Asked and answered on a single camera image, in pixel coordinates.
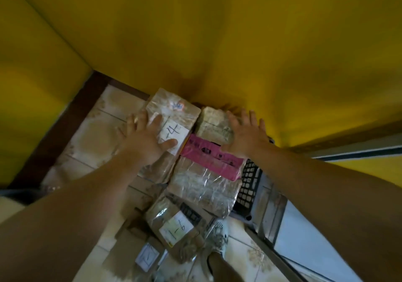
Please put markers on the person's leg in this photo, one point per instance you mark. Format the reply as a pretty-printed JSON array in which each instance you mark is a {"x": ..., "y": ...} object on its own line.
[{"x": 223, "y": 270}]

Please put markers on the grey metal rail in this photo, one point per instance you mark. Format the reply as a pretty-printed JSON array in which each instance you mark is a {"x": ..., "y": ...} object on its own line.
[{"x": 351, "y": 148}]

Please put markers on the person's left thumb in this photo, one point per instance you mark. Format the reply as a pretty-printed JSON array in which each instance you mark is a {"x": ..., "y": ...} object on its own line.
[{"x": 169, "y": 145}]

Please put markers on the person's left hand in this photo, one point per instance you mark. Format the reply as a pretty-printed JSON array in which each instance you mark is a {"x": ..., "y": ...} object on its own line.
[{"x": 143, "y": 142}]

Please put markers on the person's right thumb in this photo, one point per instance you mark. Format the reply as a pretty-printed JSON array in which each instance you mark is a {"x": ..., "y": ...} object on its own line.
[{"x": 227, "y": 146}]

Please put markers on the person's right forearm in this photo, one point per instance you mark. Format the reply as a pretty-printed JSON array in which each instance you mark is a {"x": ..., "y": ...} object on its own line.
[{"x": 329, "y": 206}]

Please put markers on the long taped parcel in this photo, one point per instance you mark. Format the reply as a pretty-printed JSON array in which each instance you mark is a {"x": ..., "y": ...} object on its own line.
[{"x": 180, "y": 115}]

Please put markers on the black plastic lattice basket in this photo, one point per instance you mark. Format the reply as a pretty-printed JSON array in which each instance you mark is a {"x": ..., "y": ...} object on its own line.
[{"x": 249, "y": 187}]

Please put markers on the taped parcel, black printed patch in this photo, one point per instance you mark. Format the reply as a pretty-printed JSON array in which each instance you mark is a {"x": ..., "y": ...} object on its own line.
[{"x": 176, "y": 225}]

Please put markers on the white perforated clog shoe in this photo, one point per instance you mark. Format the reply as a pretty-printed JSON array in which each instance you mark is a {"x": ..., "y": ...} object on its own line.
[{"x": 218, "y": 238}]

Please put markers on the person's left forearm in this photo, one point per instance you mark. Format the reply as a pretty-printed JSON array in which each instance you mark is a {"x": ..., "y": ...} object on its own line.
[{"x": 72, "y": 212}]

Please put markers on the person's left little finger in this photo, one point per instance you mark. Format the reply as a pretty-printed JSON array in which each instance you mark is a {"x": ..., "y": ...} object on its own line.
[{"x": 121, "y": 133}]

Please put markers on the person's left middle finger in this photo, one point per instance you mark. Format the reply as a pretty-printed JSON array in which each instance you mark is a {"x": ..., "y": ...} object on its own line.
[{"x": 143, "y": 119}]

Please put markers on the taped parcel with pink label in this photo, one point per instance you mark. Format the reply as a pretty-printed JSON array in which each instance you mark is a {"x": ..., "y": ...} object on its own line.
[{"x": 204, "y": 181}]

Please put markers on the person's right middle finger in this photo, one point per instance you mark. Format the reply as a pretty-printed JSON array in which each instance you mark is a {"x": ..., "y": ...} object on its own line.
[{"x": 244, "y": 117}]

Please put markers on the person's right hand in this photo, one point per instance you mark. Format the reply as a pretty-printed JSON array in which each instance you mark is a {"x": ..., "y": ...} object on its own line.
[{"x": 248, "y": 140}]

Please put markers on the plain cardboard parcel, white label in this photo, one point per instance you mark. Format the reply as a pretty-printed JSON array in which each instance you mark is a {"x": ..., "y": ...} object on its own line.
[{"x": 135, "y": 253}]

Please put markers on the person's right little finger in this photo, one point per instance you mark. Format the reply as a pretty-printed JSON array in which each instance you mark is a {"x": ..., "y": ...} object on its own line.
[{"x": 263, "y": 126}]

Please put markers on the small taped brown parcel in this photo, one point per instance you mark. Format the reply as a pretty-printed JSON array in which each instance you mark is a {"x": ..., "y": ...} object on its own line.
[{"x": 213, "y": 126}]

